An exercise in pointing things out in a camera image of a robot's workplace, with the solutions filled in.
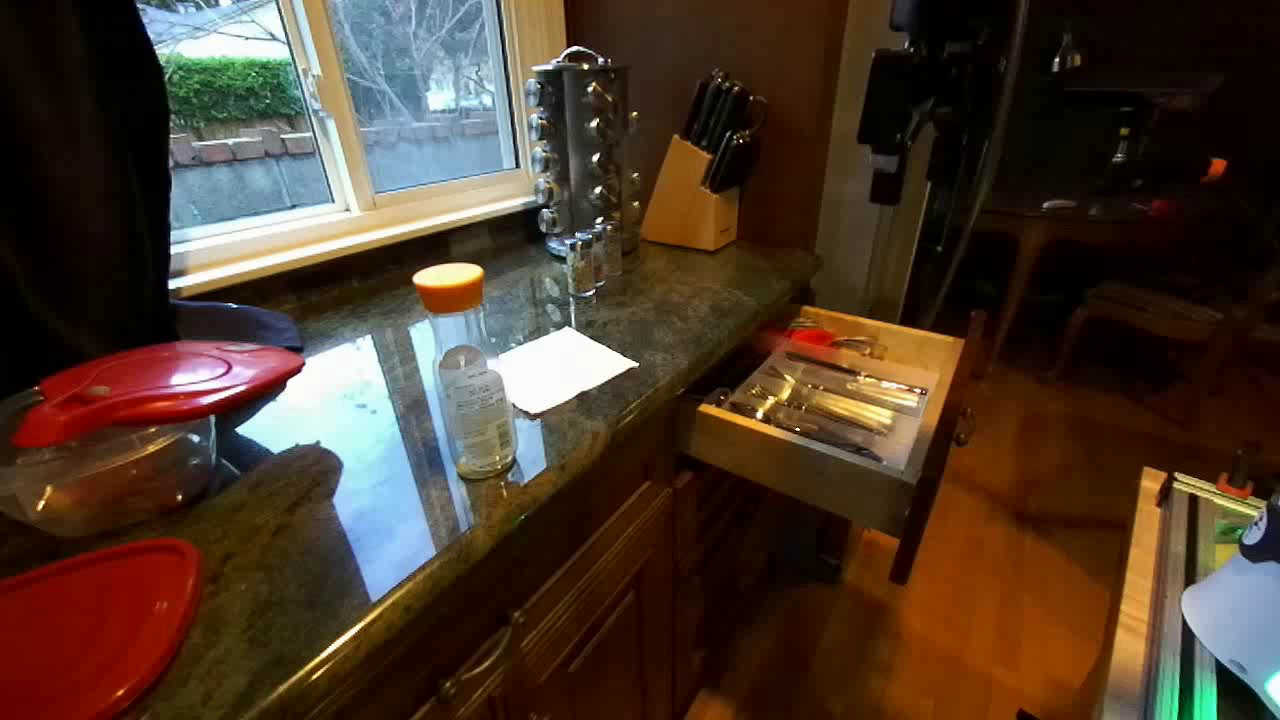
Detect wooden cutlery drawer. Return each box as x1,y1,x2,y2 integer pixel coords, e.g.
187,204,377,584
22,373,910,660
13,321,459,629
680,305,982,584

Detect dark wooden lower cabinets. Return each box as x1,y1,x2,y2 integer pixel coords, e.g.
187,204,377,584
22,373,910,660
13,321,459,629
257,408,842,720

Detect wooden table in background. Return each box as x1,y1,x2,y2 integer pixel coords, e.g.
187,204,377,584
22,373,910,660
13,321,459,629
981,197,1275,357

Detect glass container with red lid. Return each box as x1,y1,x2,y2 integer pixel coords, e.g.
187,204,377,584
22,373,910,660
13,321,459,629
0,339,303,536

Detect dark curtain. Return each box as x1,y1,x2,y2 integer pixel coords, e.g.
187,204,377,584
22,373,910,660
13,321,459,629
0,0,174,393

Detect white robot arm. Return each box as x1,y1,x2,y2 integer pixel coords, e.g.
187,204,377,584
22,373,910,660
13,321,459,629
1180,501,1280,716

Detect metal spice rack carousel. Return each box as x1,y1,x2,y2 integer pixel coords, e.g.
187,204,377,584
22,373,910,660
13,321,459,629
524,45,640,296

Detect white paper napkin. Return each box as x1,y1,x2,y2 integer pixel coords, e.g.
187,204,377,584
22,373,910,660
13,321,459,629
490,330,635,415

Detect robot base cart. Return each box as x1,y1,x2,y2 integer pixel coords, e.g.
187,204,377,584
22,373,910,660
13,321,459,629
1092,468,1280,720

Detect window with white frame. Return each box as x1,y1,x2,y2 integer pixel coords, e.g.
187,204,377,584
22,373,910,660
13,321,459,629
133,0,566,291

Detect wooden knife block with knives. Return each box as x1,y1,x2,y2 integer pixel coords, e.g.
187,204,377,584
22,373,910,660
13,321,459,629
640,71,759,253

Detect clear bottle with orange cap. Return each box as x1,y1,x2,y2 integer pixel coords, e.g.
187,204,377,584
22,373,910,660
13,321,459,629
412,262,516,482

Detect red plastic lid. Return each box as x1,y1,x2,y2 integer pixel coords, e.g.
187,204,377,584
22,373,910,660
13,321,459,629
0,536,201,720

